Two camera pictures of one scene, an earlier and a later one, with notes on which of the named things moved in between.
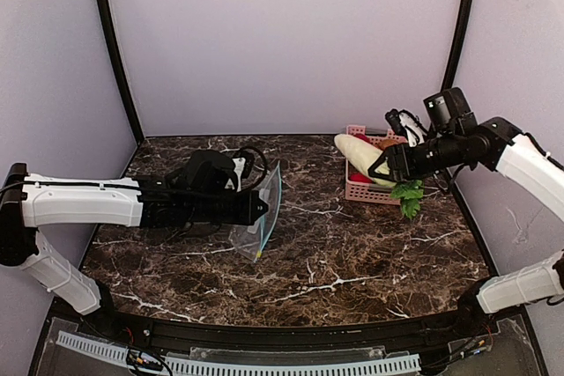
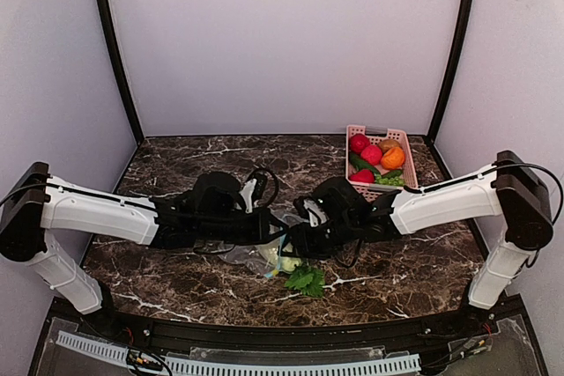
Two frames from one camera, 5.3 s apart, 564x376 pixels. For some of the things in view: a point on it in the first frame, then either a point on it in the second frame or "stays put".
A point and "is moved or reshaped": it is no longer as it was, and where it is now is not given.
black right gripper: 397,163 to 300,240
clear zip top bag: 249,239 is moved or reshaped
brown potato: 386,143 stays put
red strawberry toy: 359,177 stays put
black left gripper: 241,210 to 268,226
